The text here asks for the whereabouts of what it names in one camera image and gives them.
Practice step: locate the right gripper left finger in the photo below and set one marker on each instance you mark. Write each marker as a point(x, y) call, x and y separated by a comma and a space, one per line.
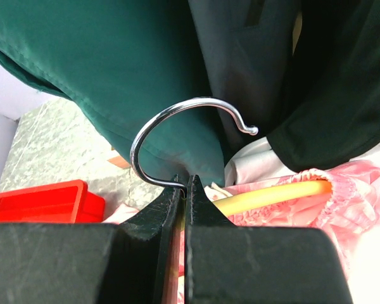
point(129, 261)

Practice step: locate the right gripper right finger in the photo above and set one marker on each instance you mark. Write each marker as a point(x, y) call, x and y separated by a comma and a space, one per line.
point(225, 263)

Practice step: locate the yellow clothes hanger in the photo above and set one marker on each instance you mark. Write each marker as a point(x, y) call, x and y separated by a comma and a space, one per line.
point(234, 204)

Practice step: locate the pink patterned shorts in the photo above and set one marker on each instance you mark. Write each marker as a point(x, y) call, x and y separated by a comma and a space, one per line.
point(345, 214)

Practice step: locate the black shorts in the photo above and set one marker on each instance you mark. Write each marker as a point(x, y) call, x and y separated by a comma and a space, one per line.
point(333, 100)

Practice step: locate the teal green shorts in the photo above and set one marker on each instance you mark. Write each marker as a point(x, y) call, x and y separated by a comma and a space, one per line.
point(120, 62)

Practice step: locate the dark grey shorts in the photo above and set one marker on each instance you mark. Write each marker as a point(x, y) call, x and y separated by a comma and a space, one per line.
point(247, 47)

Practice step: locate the red plastic tray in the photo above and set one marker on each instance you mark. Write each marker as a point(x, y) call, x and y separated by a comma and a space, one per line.
point(61, 203)

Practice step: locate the wooden clothes rack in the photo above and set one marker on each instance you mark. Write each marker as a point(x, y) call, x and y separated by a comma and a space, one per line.
point(119, 162)

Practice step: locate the white cloth basket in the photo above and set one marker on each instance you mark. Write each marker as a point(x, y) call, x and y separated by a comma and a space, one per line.
point(258, 162)

